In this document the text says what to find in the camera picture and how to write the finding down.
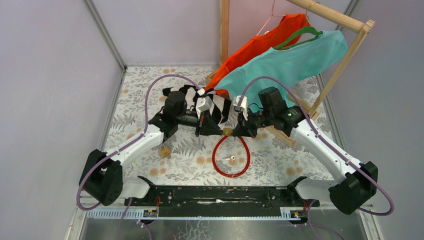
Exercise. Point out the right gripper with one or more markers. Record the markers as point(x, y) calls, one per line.
point(244, 128)

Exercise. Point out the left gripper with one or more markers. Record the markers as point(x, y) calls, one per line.
point(209, 127)

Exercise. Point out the small brass padlock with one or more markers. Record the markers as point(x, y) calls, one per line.
point(227, 132)

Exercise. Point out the red cable lock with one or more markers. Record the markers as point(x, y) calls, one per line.
point(231, 175)

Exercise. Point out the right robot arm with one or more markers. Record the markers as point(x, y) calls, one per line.
point(353, 183)

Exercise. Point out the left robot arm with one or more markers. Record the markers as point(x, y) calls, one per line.
point(103, 174)

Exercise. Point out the black white striped garment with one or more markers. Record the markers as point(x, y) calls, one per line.
point(219, 110)

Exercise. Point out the floral table mat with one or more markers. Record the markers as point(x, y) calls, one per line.
point(273, 163)

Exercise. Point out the teal t-shirt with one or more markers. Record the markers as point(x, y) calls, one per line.
point(288, 66)

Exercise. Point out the orange t-shirt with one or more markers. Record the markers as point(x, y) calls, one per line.
point(289, 24)

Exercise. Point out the pink clothes hanger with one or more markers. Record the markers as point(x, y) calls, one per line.
point(264, 30)

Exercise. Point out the green clothes hanger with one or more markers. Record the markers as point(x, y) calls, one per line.
point(296, 35)

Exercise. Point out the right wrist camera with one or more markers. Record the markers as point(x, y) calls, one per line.
point(240, 104)

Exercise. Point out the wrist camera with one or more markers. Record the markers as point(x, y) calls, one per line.
point(240, 104)
point(203, 104)

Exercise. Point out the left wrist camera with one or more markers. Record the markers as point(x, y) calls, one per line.
point(203, 104)

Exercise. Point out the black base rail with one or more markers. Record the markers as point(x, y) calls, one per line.
point(220, 201)

